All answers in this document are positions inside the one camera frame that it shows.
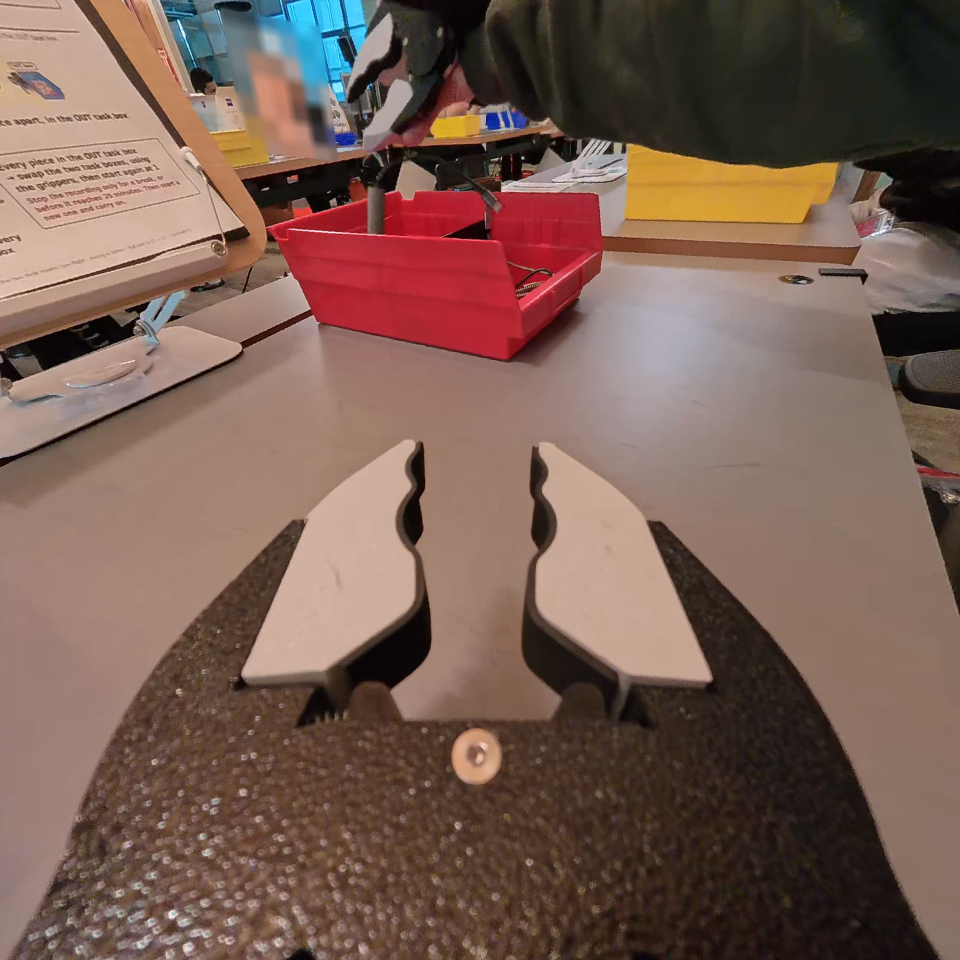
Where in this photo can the small blue bin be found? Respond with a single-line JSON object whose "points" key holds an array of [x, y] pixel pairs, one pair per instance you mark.
{"points": [[506, 120]]}

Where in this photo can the grey mesh chair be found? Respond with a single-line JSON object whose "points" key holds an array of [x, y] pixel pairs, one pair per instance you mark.
{"points": [[934, 375]]}

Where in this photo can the yellow plastic bin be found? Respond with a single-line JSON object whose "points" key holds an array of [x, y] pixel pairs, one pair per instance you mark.
{"points": [[240, 150]]}

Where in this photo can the red plastic bin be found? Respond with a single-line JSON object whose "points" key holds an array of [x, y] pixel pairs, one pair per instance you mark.
{"points": [[420, 285]]}

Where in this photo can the round table grommet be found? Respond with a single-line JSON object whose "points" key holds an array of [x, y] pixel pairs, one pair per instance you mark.
{"points": [[796, 280]]}

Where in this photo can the instruction sheet on stand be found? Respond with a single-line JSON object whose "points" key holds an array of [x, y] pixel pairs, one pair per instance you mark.
{"points": [[180, 360]]}

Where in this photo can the small yellow bin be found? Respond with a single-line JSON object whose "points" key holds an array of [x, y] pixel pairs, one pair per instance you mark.
{"points": [[455, 127]]}

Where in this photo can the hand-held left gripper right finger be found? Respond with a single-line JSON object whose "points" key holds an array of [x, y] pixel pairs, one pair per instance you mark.
{"points": [[607, 592]]}

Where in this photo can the black bin divider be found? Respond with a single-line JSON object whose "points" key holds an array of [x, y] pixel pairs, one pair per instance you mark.
{"points": [[469, 229]]}

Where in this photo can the person's right forearm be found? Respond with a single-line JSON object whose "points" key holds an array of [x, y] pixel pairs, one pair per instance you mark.
{"points": [[712, 75]]}

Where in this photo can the white cardboard box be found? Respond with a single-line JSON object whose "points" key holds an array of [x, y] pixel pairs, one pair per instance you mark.
{"points": [[221, 114]]}

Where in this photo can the white cloth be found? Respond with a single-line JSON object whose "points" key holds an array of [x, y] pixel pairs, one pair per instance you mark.
{"points": [[915, 270]]}

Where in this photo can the grey wood-edged table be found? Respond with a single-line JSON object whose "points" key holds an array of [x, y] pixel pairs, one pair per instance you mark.
{"points": [[750, 236]]}

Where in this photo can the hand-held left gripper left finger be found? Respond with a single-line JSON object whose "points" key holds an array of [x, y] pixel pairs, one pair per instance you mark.
{"points": [[345, 585]]}

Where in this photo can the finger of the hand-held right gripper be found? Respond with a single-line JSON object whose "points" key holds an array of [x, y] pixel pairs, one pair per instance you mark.
{"points": [[401, 109], [379, 56]]}

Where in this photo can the dark cloth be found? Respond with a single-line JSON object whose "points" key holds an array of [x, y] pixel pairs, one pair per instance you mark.
{"points": [[922, 187]]}

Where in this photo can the small black block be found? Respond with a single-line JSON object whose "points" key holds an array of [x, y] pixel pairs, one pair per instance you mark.
{"points": [[844, 274]]}

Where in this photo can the large yellow bin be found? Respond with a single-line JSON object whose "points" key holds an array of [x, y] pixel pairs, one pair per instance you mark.
{"points": [[712, 191]]}

